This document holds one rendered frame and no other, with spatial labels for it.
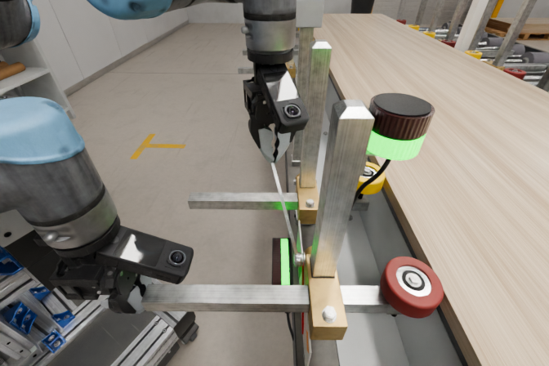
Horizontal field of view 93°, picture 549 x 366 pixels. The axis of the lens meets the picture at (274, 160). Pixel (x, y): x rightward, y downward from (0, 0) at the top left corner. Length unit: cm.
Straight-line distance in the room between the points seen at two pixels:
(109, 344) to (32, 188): 99
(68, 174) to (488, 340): 52
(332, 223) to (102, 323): 109
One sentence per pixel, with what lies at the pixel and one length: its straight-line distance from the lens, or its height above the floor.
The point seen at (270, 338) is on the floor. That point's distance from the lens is 135.
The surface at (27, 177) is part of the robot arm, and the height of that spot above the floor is 113.
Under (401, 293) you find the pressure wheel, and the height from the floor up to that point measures 91.
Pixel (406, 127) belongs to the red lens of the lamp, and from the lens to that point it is 27.
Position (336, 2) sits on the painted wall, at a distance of 800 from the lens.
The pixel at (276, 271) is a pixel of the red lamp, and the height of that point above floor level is 70.
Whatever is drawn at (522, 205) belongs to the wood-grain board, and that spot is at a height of 90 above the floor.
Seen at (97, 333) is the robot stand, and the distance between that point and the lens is 130.
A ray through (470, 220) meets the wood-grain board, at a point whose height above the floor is 90.
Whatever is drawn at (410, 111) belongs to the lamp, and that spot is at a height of 117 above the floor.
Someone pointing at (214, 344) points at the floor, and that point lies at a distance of 137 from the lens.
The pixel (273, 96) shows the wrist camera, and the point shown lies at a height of 113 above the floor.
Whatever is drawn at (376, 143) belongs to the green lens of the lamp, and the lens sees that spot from 29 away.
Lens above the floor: 128
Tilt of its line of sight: 37 degrees down
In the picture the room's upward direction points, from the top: straight up
